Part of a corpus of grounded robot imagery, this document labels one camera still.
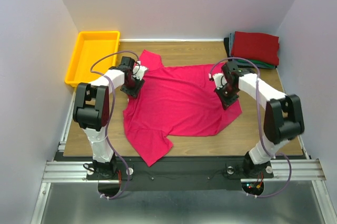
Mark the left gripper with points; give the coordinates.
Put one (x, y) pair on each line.
(134, 92)

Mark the aluminium frame rail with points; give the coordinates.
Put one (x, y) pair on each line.
(296, 193)

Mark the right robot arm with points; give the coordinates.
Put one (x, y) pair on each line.
(283, 118)

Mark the folded blue grey t shirt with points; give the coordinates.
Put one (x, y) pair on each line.
(231, 43)

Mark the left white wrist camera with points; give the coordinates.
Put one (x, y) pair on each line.
(139, 72)

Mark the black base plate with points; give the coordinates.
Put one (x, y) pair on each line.
(179, 174)

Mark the yellow plastic tray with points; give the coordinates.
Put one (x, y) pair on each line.
(90, 46)

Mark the pink t shirt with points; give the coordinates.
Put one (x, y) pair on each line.
(177, 101)

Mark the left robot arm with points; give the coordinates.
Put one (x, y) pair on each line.
(93, 107)

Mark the folded green t shirt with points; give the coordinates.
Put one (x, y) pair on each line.
(259, 64)

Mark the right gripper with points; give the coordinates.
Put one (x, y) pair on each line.
(226, 102)

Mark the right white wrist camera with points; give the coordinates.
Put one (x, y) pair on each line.
(218, 79)

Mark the folded black t shirt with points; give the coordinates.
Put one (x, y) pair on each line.
(226, 45)

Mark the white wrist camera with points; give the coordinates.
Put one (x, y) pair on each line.
(218, 79)
(139, 72)

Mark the folded red t shirt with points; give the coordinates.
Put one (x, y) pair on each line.
(256, 46)

